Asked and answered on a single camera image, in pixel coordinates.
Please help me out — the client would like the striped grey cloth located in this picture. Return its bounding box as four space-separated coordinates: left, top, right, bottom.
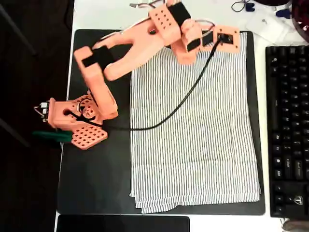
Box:
129 31 262 215

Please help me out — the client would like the green table clamp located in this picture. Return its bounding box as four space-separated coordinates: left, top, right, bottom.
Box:
32 130 73 148

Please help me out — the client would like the dark grey desk mat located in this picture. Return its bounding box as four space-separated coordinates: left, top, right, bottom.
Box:
56 29 266 216

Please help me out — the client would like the black keyboard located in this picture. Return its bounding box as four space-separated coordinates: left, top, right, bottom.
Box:
265 45 309 218

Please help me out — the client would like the grey metal chair leg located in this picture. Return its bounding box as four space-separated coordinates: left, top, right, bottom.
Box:
0 4 37 57
0 118 31 148

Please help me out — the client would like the thin grey cord loop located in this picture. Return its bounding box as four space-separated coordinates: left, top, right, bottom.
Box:
231 0 252 13

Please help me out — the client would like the white paper sheet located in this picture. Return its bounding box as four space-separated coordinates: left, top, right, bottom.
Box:
246 14 301 46

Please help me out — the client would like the orange camera mount plate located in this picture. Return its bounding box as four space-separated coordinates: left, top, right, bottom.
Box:
213 26 240 53

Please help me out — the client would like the wide blue plastic part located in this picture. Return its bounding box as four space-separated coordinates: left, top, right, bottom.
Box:
276 9 293 19

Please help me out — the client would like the brown rounded object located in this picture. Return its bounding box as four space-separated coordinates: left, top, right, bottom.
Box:
282 218 309 232

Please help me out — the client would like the black camera cable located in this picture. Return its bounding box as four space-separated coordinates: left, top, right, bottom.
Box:
65 33 230 131

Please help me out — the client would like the dark red patterned object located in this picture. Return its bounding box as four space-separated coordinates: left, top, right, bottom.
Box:
291 0 309 44

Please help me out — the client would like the black flat tablet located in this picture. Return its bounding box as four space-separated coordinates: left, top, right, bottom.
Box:
56 216 190 232

